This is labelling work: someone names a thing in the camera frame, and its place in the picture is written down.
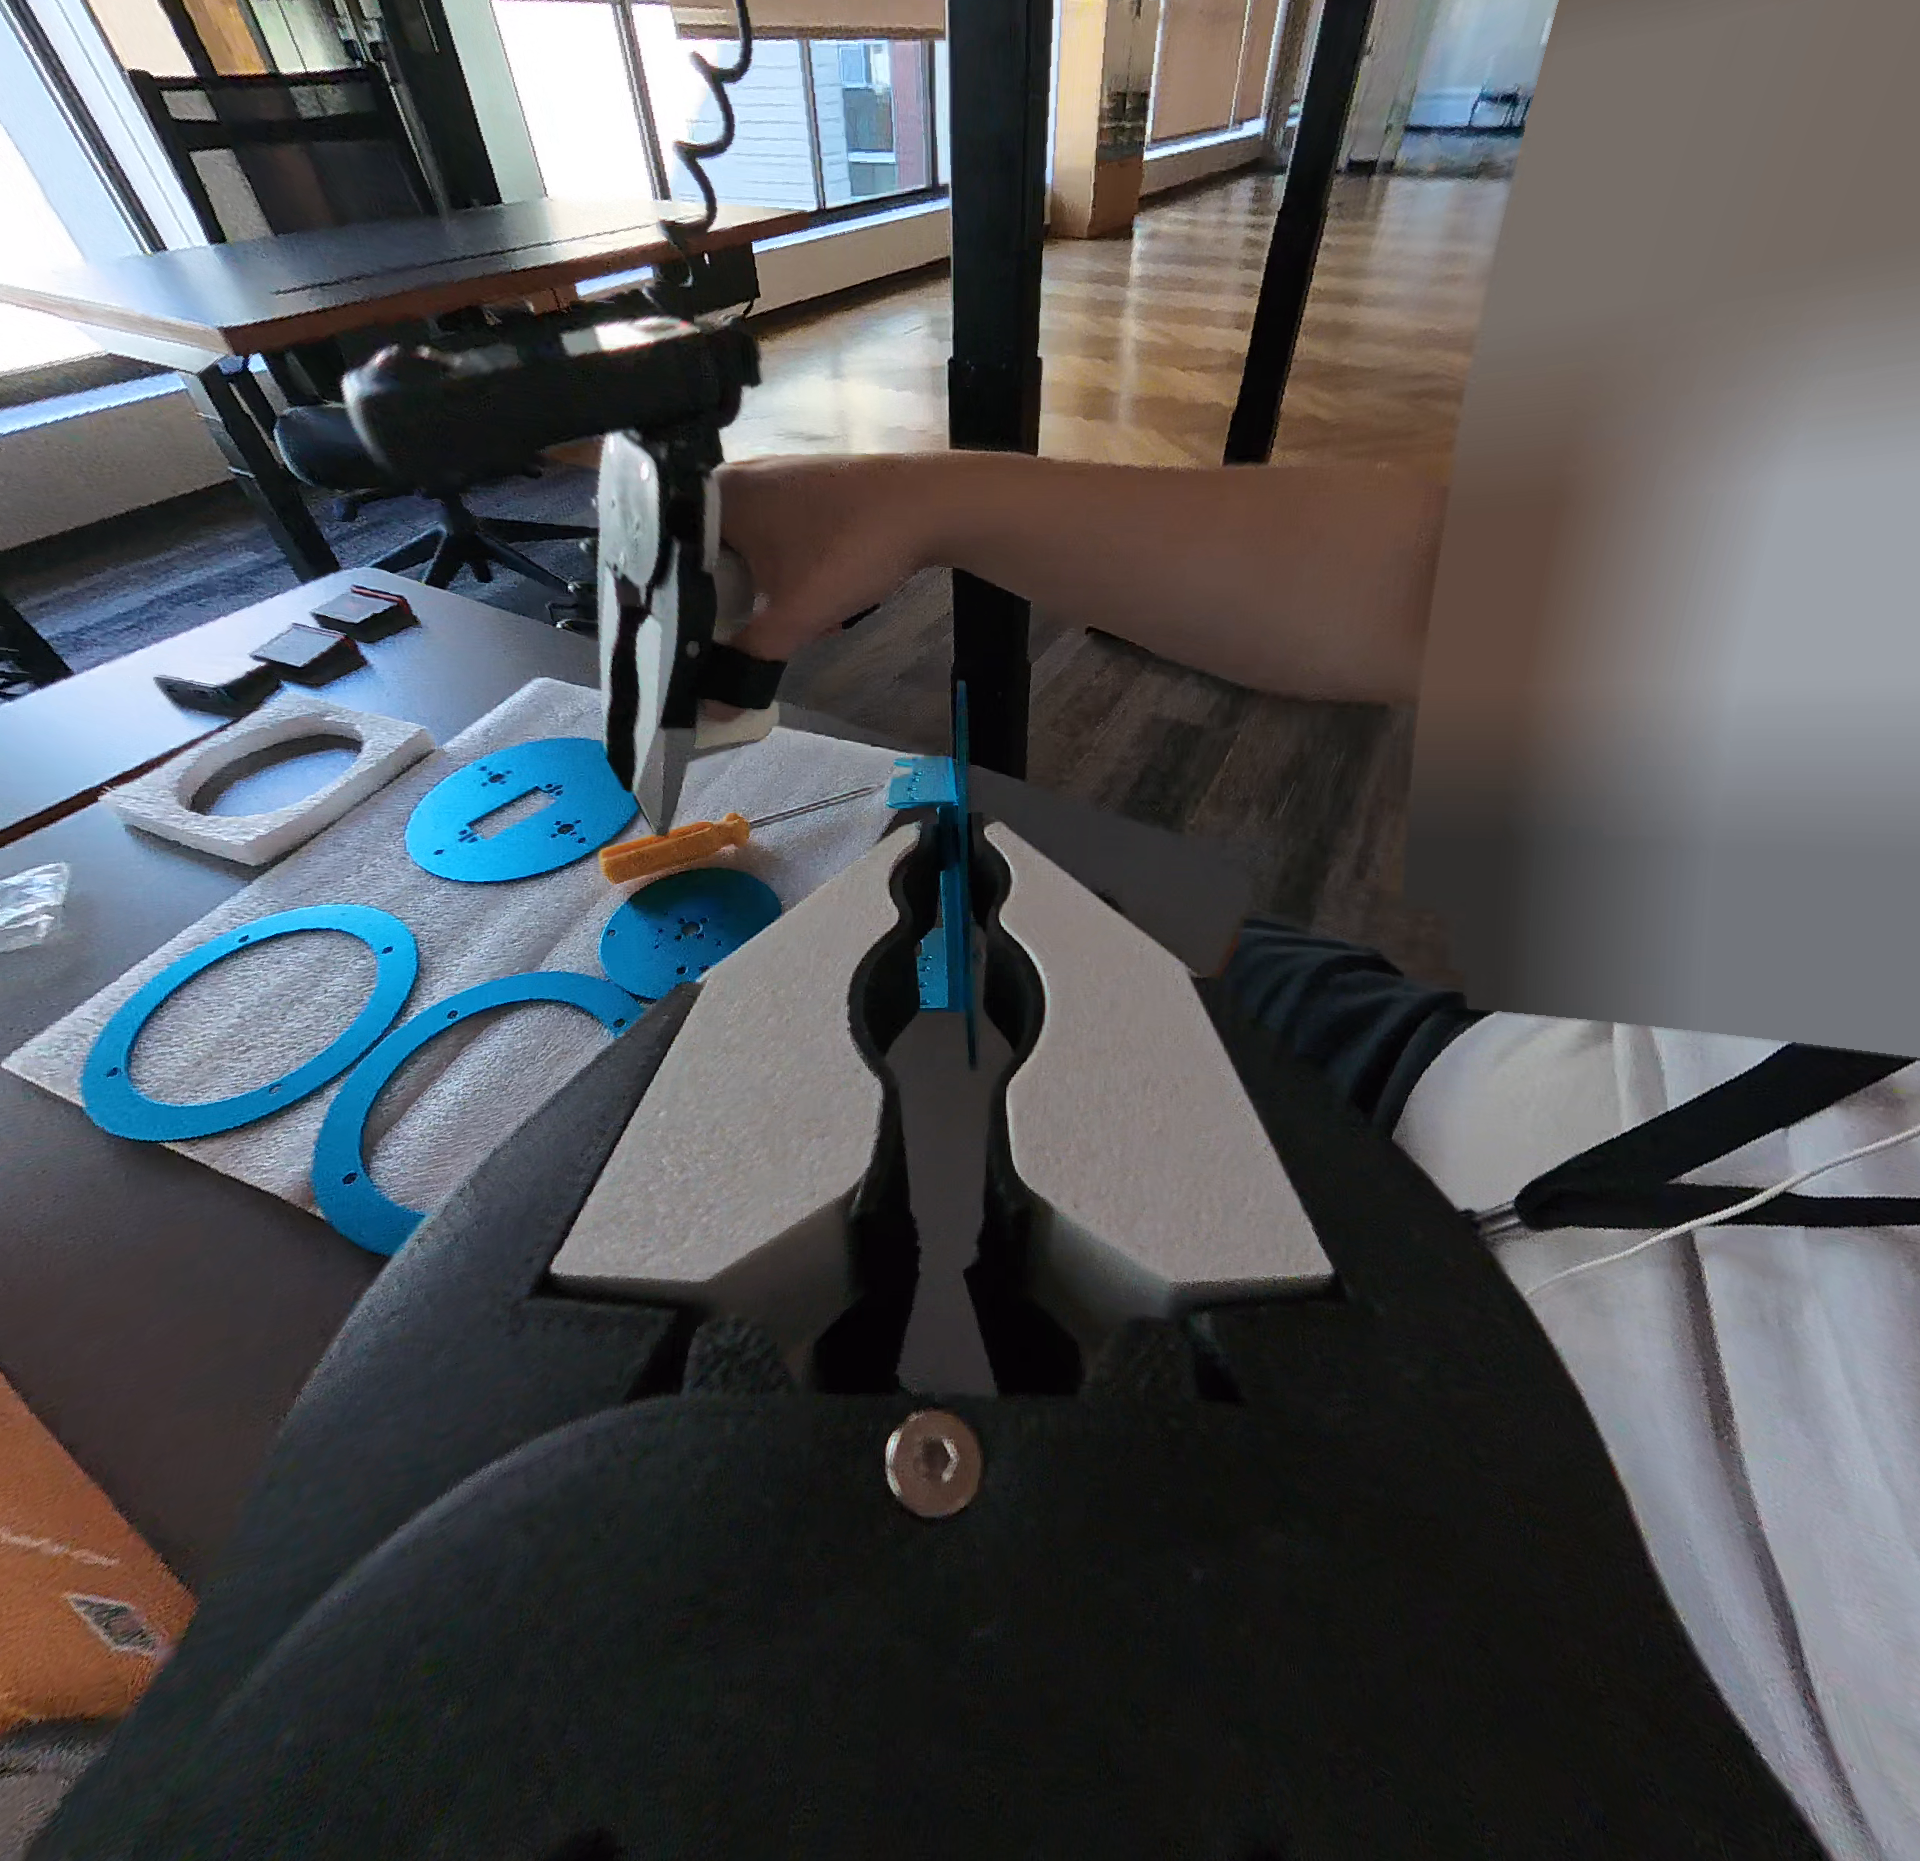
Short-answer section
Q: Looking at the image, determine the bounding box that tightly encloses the grey cloth mat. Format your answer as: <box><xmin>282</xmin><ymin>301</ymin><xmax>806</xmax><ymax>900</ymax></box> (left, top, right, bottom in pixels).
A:
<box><xmin>4</xmin><ymin>676</ymin><xmax>962</xmax><ymax>1220</ymax></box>

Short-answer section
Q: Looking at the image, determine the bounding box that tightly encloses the dark cloth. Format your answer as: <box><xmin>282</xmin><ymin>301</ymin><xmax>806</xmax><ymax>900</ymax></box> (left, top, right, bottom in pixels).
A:
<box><xmin>1222</xmin><ymin>917</ymin><xmax>1490</xmax><ymax>1147</ymax></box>

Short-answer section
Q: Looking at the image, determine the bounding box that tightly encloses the white foam frame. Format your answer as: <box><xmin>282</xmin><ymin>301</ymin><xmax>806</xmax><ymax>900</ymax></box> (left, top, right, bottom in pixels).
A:
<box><xmin>108</xmin><ymin>693</ymin><xmax>438</xmax><ymax>867</ymax></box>

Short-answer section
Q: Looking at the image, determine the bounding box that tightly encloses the person's right hand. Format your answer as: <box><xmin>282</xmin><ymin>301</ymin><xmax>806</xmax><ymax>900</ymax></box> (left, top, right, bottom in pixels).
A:
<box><xmin>715</xmin><ymin>449</ymin><xmax>942</xmax><ymax>666</ymax></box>

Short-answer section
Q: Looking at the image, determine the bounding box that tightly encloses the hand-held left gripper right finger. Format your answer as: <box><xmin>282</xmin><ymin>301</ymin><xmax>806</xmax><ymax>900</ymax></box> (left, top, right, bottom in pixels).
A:
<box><xmin>978</xmin><ymin>823</ymin><xmax>1338</xmax><ymax>1330</ymax></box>

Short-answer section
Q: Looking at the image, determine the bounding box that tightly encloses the large window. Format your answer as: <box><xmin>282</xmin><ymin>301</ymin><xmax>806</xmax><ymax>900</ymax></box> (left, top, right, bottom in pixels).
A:
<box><xmin>475</xmin><ymin>0</ymin><xmax>949</xmax><ymax>216</ymax></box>

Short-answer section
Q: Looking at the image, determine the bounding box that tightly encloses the black chair backrest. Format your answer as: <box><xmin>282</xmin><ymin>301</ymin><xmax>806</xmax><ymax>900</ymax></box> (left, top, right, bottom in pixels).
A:
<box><xmin>126</xmin><ymin>65</ymin><xmax>439</xmax><ymax>241</ymax></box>

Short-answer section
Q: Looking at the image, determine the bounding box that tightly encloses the blue disc with rectangular hole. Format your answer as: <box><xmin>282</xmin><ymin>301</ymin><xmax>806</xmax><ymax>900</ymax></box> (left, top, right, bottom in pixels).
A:
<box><xmin>404</xmin><ymin>738</ymin><xmax>641</xmax><ymax>884</ymax></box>

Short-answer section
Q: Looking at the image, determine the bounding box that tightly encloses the black coiled cable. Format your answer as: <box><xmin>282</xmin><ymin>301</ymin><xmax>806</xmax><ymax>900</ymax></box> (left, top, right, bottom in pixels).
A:
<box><xmin>659</xmin><ymin>0</ymin><xmax>755</xmax><ymax>295</ymax></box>

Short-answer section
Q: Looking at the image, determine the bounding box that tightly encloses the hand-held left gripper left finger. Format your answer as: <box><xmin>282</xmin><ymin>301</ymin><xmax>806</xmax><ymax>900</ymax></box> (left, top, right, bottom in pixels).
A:
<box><xmin>547</xmin><ymin>823</ymin><xmax>925</xmax><ymax>1321</ymax></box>

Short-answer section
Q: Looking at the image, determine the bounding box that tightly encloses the small blue round disc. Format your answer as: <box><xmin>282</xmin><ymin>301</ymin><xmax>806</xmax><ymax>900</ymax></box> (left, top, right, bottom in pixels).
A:
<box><xmin>600</xmin><ymin>871</ymin><xmax>785</xmax><ymax>1003</ymax></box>

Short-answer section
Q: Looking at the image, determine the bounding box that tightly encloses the black office chair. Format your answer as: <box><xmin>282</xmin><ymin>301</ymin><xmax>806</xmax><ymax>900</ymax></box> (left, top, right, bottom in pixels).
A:
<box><xmin>274</xmin><ymin>390</ymin><xmax>601</xmax><ymax>606</ymax></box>

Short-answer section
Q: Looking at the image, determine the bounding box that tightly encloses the blue metal bracket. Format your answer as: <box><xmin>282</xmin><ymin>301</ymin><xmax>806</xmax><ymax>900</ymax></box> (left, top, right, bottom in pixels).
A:
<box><xmin>884</xmin><ymin>677</ymin><xmax>985</xmax><ymax>1069</ymax></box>

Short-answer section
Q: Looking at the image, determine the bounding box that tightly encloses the blue metal ring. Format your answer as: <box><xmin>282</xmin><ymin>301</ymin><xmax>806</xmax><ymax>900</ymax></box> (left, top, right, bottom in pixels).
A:
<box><xmin>78</xmin><ymin>905</ymin><xmax>420</xmax><ymax>1143</ymax></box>
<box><xmin>309</xmin><ymin>972</ymin><xmax>647</xmax><ymax>1260</ymax></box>

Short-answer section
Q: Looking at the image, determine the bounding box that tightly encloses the thin white cable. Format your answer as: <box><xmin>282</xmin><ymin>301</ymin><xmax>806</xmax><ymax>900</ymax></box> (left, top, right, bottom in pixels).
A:
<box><xmin>1475</xmin><ymin>1118</ymin><xmax>1920</xmax><ymax>1292</ymax></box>

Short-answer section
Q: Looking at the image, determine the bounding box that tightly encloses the black strap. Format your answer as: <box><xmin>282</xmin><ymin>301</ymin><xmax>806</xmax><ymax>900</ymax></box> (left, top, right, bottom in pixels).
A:
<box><xmin>1514</xmin><ymin>1043</ymin><xmax>1920</xmax><ymax>1232</ymax></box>

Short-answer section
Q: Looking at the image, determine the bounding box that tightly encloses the orange cardboard box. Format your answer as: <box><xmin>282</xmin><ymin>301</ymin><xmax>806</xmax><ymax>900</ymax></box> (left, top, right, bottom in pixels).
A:
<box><xmin>0</xmin><ymin>1373</ymin><xmax>202</xmax><ymax>1736</ymax></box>

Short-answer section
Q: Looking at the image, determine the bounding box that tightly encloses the orange handle screwdriver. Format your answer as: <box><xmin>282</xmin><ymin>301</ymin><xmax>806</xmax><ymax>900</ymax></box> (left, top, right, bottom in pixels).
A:
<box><xmin>600</xmin><ymin>785</ymin><xmax>887</xmax><ymax>884</ymax></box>

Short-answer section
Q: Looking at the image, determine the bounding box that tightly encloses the wooden pillar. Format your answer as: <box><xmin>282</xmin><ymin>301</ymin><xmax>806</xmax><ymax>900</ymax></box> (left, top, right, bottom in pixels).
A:
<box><xmin>1049</xmin><ymin>0</ymin><xmax>1157</xmax><ymax>238</ymax></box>

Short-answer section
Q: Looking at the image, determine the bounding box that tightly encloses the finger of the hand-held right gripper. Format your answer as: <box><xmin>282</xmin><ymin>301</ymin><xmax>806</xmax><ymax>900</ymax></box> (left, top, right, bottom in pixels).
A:
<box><xmin>647</xmin><ymin>461</ymin><xmax>707</xmax><ymax>829</ymax></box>
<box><xmin>596</xmin><ymin>427</ymin><xmax>673</xmax><ymax>829</ymax></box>

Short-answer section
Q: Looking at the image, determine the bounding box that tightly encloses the black metal frame post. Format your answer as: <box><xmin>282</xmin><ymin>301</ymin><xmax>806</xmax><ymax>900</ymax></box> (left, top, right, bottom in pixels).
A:
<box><xmin>943</xmin><ymin>0</ymin><xmax>1055</xmax><ymax>782</ymax></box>
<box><xmin>1222</xmin><ymin>0</ymin><xmax>1391</xmax><ymax>468</ymax></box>

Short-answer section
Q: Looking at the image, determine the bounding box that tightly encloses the person's right forearm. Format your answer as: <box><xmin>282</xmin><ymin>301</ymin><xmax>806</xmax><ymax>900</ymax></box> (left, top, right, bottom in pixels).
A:
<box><xmin>899</xmin><ymin>448</ymin><xmax>1452</xmax><ymax>707</ymax></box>

